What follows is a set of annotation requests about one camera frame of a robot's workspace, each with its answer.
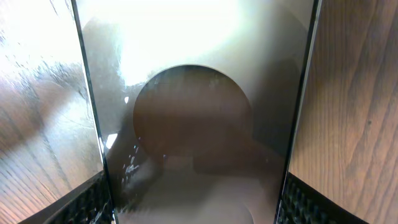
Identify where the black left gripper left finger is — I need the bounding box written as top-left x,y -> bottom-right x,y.
21,171 -> 114,224

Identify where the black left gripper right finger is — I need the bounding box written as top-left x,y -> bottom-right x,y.
276,173 -> 367,224

